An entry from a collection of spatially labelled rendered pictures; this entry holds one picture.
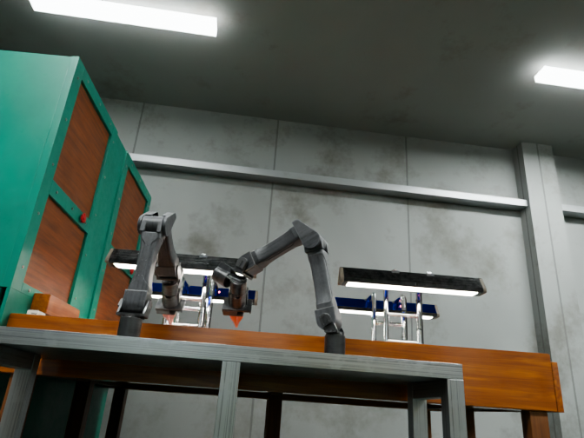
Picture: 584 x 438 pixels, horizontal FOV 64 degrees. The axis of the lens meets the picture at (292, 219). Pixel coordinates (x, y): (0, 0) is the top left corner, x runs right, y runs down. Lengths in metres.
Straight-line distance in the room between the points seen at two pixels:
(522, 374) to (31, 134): 1.94
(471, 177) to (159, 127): 2.84
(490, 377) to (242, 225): 2.58
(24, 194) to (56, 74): 0.52
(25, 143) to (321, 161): 2.76
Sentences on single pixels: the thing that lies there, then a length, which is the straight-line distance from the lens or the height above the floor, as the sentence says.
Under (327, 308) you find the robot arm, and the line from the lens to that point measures 1.45.
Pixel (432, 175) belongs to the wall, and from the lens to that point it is 4.48.
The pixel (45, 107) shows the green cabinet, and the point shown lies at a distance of 2.07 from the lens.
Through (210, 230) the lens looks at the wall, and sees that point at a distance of 3.87.
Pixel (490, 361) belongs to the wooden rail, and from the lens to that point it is 1.78.
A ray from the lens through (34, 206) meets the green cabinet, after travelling 1.87.
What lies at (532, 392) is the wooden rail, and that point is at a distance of 1.83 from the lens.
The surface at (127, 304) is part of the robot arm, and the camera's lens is 1.47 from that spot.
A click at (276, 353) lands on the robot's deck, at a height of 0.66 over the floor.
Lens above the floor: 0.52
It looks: 22 degrees up
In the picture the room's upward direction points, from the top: 4 degrees clockwise
